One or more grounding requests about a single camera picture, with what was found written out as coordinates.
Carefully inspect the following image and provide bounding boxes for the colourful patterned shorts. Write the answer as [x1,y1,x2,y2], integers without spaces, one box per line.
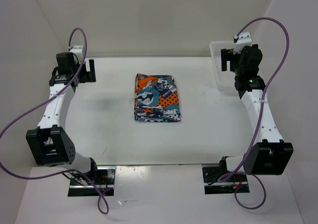
[134,74,181,123]

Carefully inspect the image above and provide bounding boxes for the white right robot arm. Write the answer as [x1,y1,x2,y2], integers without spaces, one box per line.
[218,44,294,181]

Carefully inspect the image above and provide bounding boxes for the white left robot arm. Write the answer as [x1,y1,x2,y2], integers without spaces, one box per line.
[26,47,99,184]

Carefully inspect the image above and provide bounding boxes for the white plastic basket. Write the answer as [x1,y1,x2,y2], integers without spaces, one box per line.
[210,41,237,95]

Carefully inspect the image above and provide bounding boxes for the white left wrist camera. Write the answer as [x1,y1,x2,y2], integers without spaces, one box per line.
[68,45,84,62]

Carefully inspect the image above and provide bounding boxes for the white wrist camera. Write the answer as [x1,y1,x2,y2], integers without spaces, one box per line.
[68,45,84,62]
[233,32,252,54]

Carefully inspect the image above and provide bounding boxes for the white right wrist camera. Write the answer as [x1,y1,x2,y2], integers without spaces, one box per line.
[233,32,252,54]

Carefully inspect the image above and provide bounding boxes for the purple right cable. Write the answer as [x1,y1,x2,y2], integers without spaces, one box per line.
[217,17,291,210]

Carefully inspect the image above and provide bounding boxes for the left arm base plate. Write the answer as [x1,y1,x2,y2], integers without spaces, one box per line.
[68,165,116,197]

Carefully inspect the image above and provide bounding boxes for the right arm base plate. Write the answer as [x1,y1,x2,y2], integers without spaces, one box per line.
[202,163,250,195]

